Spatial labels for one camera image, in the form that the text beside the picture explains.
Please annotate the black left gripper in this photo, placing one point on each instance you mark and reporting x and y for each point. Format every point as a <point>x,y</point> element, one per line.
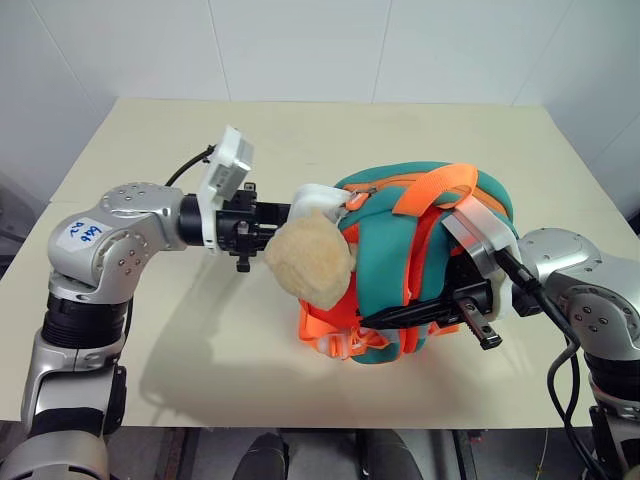
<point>239,225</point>

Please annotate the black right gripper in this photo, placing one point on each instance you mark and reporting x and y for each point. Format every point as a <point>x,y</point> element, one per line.
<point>472,297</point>

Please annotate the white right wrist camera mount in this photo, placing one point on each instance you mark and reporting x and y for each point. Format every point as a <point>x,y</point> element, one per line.
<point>480,225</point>

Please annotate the white label blue handwriting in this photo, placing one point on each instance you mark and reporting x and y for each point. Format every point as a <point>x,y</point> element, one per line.
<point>82,234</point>

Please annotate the teal and orange backpack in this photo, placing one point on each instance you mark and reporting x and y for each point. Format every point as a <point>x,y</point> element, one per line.
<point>390,250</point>

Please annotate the beige plush pompom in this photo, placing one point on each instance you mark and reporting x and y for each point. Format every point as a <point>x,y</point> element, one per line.
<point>310,260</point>

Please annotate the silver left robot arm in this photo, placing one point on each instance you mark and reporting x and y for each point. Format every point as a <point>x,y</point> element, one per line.
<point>125,220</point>

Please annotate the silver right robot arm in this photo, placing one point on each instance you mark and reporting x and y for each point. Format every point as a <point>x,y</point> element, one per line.
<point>565,260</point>

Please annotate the dark rounded shape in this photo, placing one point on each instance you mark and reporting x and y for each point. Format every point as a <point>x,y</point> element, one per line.
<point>390,457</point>
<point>265,457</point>

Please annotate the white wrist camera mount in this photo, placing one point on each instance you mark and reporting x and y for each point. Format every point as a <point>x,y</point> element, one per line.
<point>480,225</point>
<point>220,175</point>

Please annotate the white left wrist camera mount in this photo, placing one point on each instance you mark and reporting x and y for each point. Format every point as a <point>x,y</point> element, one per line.
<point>220,175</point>

